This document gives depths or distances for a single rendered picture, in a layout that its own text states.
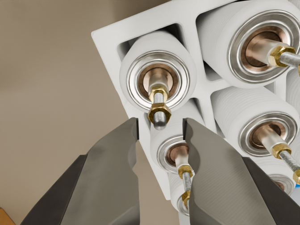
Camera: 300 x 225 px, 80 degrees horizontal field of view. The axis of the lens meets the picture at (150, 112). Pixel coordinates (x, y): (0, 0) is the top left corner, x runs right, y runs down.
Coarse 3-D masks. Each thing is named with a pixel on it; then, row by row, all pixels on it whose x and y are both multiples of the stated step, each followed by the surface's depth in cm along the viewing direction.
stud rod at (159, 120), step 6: (156, 96) 17; (162, 96) 17; (156, 102) 16; (162, 102) 16; (156, 114) 14; (162, 114) 14; (156, 120) 13; (162, 120) 13; (156, 126) 13; (162, 126) 13
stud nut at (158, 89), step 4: (152, 88) 18; (156, 88) 18; (160, 88) 17; (164, 88) 18; (152, 92) 18; (156, 92) 18; (160, 92) 18; (164, 92) 17; (152, 96) 18; (164, 96) 18; (152, 100) 18; (164, 100) 18
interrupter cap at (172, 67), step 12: (144, 60) 20; (156, 60) 20; (168, 60) 20; (180, 60) 20; (132, 72) 21; (144, 72) 21; (156, 72) 21; (168, 72) 21; (180, 72) 21; (132, 84) 21; (144, 84) 22; (168, 84) 22; (180, 84) 21; (132, 96) 22; (144, 96) 22; (168, 96) 22; (180, 96) 22; (144, 108) 23
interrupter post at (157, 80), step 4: (152, 76) 21; (156, 76) 20; (160, 76) 20; (164, 76) 21; (152, 80) 19; (156, 80) 19; (160, 80) 19; (164, 80) 19; (152, 84) 18; (156, 84) 18; (160, 84) 18; (164, 84) 18; (148, 88) 19; (148, 92) 19; (168, 92) 19
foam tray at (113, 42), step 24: (192, 0) 23; (216, 0) 23; (240, 0) 32; (120, 24) 25; (144, 24) 25; (168, 24) 25; (192, 24) 25; (120, 48) 29; (192, 48) 26; (216, 72) 31; (120, 96) 31; (192, 96) 30; (144, 120) 32; (144, 144) 35; (168, 192) 42
